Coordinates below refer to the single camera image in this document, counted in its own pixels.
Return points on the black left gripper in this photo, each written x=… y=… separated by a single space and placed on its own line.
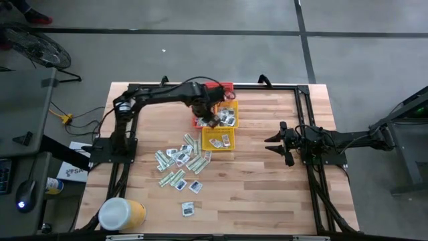
x=204 y=110

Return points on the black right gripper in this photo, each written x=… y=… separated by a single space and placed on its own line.
x=291 y=140

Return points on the narrow pale strip packet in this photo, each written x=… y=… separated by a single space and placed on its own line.
x=207 y=156

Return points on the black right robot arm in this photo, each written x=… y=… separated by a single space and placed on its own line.
x=351 y=140

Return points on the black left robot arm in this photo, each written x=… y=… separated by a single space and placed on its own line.
x=160 y=93

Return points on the yellow plastic basket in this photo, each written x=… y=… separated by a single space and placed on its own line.
x=207 y=134
x=236 y=114

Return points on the yellow tub with white lid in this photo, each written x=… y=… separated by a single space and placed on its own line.
x=117 y=214

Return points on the grey metal cart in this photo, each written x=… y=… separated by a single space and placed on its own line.
x=418 y=157

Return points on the white printed box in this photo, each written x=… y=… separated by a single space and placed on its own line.
x=72 y=172

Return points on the blue and yellow can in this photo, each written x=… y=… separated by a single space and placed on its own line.
x=53 y=185

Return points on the black floor fan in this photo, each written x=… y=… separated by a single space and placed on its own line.
x=40 y=50

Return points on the grey desk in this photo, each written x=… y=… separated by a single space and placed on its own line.
x=20 y=107

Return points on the person's foot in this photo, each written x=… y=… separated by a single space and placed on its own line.
x=4 y=45
x=36 y=17

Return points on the dark keyboard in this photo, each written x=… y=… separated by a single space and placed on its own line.
x=5 y=177

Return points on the person's leg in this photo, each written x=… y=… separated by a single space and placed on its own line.
x=20 y=4

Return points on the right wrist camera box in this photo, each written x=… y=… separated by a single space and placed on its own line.
x=293 y=138

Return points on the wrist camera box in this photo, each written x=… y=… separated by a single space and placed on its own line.
x=293 y=138
x=217 y=93

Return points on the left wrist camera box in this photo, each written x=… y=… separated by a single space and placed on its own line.
x=217 y=93

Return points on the silver bracket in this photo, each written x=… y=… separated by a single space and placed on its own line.
x=123 y=237
x=311 y=238

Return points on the small black bracket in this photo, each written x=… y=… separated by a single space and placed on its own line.
x=24 y=140

